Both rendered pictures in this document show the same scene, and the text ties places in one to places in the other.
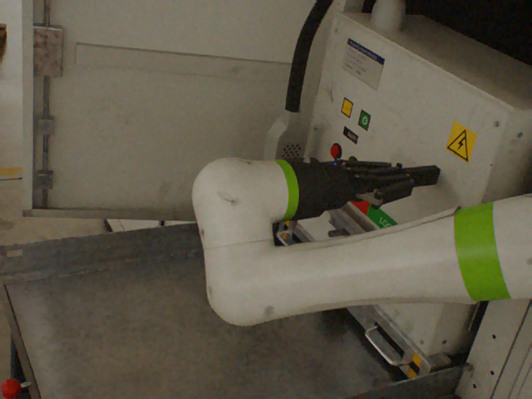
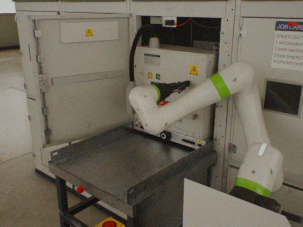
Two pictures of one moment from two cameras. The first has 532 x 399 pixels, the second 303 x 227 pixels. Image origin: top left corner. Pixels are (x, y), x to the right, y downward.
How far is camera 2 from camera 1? 0.67 m
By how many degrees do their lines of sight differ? 18
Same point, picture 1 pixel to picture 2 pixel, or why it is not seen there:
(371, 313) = (179, 136)
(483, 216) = (217, 75)
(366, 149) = not seen: hidden behind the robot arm
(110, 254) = (84, 148)
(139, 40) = (72, 72)
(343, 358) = (176, 152)
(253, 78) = (112, 77)
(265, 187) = (151, 91)
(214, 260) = (144, 115)
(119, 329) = (103, 165)
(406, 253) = (200, 91)
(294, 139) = not seen: hidden behind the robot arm
